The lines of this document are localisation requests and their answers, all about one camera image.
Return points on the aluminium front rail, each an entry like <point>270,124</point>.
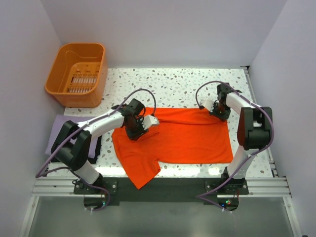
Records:
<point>258,187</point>

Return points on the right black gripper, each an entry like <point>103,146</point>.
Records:
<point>223,117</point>

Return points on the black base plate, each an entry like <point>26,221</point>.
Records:
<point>164,190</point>

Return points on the orange plastic basket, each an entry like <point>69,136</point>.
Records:
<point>78,75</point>

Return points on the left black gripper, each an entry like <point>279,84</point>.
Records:
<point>136,136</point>

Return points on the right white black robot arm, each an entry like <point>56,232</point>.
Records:
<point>255,131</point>

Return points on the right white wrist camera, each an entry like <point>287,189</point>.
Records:
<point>207,104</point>

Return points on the folded lavender t shirt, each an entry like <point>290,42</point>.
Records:
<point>61,119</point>

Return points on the aluminium table edge rail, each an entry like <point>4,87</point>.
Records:
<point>268,150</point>

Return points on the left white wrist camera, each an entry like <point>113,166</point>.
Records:
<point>149,121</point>

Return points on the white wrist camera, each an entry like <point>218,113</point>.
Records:
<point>149,121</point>
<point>207,104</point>

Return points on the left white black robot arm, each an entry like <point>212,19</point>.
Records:
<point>72,144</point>

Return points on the orange t shirt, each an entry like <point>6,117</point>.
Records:
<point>183,136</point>

